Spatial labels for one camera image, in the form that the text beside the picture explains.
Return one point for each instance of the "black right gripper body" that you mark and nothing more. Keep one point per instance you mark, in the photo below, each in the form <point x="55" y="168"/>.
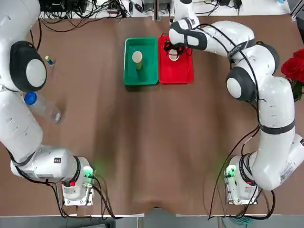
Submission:
<point x="171" y="46"/>

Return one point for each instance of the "red paper cup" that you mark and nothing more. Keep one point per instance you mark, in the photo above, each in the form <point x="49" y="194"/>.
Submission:
<point x="173" y="57"/>

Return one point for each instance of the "green paper cup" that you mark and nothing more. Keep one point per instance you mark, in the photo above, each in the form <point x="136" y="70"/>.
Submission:
<point x="137" y="59"/>

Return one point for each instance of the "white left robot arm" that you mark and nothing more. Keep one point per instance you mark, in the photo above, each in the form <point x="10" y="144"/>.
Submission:
<point x="21" y="118"/>

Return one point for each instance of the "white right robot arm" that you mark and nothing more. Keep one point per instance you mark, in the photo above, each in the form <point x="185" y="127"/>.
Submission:
<point x="273" y="107"/>

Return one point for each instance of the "red plastic tray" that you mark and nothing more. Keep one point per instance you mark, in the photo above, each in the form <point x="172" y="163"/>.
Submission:
<point x="175" y="73"/>

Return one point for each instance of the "green plastic tray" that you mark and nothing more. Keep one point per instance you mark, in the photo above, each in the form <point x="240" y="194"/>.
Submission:
<point x="147" y="76"/>

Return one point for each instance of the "small green blue block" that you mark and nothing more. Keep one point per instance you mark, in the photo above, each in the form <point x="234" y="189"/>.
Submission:
<point x="50" y="60"/>

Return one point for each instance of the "red flower bouquet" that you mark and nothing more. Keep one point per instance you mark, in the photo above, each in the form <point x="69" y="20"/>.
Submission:
<point x="293" y="66"/>

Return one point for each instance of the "clear bottle blue cap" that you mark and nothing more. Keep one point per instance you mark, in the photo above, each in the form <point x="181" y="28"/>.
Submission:
<point x="42" y="108"/>

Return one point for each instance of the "silver metal post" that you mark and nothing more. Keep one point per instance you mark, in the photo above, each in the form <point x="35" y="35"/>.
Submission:
<point x="156" y="10"/>

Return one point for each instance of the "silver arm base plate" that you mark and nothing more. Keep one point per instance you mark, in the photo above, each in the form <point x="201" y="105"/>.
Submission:
<point x="234" y="197"/>
<point x="71" y="199"/>

